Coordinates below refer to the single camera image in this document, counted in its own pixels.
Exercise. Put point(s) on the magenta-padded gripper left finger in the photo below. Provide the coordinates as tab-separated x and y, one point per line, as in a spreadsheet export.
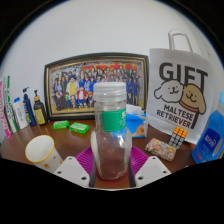
72	170

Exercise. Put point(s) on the dark blue pump bottle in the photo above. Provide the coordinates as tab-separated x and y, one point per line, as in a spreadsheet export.
29	110

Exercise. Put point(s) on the white lotion bottle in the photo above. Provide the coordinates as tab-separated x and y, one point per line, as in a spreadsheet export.
21	115

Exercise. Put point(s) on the green soap packet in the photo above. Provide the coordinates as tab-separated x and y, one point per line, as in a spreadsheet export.
60	124
79	128

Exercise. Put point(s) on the puzzle cube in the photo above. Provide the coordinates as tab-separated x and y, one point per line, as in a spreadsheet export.
178	137

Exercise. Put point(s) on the blue tissue pack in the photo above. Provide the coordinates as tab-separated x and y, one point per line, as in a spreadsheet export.
138	125

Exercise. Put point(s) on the framed group photo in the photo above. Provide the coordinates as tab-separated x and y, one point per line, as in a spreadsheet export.
73	86

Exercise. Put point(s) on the clear green-labelled plastic bottle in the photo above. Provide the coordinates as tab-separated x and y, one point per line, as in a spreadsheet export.
111	143

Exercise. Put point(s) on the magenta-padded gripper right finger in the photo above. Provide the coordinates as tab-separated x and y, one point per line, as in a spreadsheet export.
150	170

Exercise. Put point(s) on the white cup with yellow rim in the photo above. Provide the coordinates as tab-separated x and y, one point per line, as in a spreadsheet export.
41	151

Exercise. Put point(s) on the pink tall box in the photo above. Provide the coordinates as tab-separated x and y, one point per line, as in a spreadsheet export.
4	116

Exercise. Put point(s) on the amber pump bottle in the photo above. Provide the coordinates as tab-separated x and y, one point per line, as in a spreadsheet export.
40	113

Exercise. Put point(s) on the floral pouch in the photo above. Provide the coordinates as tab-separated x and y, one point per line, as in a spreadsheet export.
160	149

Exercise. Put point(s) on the white paper gift bag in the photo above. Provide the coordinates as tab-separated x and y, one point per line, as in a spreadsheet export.
180	86

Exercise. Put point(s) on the blue detergent bottle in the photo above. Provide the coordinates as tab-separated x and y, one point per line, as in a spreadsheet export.
210	140

